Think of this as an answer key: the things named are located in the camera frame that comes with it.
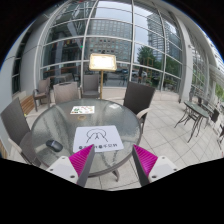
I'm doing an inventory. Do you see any dark rectangular side table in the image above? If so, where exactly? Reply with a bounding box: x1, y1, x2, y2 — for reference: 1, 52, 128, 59
175, 101, 209, 142

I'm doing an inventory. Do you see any colourful menu card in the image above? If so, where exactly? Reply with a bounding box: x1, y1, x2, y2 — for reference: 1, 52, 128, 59
70, 106, 95, 114

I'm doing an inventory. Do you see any wooden menu board stand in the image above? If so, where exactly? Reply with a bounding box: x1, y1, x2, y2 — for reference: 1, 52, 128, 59
88, 53, 118, 100

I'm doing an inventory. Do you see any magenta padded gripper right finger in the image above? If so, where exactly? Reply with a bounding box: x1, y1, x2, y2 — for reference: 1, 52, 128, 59
132, 145, 178, 186

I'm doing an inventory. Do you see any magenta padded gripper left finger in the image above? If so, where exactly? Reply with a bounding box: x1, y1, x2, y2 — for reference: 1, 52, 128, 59
47, 145, 95, 187

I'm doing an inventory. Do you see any grey wicker chair right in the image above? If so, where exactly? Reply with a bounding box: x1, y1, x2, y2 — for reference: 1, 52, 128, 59
123, 82, 155, 129

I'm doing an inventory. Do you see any white printed mouse pad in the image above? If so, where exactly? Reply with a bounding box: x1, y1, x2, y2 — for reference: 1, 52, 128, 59
73, 125, 124, 152

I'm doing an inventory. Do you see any grey wicker chair near left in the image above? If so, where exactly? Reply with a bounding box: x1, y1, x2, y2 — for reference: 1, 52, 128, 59
1, 98, 41, 167

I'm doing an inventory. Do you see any round glass patio table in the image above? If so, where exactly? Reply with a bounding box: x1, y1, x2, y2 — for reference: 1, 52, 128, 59
32, 99, 142, 177

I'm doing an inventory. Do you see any black computer mouse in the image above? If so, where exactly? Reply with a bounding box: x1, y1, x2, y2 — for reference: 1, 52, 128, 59
46, 140, 63, 152

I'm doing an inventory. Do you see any dark chair by side table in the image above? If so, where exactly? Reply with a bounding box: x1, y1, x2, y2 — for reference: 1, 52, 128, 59
206, 109, 219, 124

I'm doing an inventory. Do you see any grey wicker chair far left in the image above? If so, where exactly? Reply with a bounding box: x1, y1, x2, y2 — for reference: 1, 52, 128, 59
32, 78, 50, 106

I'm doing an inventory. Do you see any grey wicker chair back left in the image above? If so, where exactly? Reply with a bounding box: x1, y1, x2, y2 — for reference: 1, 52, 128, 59
53, 82, 79, 104

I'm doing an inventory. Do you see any grey wicker chair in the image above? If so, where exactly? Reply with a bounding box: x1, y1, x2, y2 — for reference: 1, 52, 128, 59
1, 98, 41, 167
32, 78, 50, 106
123, 82, 155, 129
81, 75, 100, 98
53, 82, 79, 104

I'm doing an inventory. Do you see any grey wicker chair back centre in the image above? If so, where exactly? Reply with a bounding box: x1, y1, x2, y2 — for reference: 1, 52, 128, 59
81, 75, 100, 98

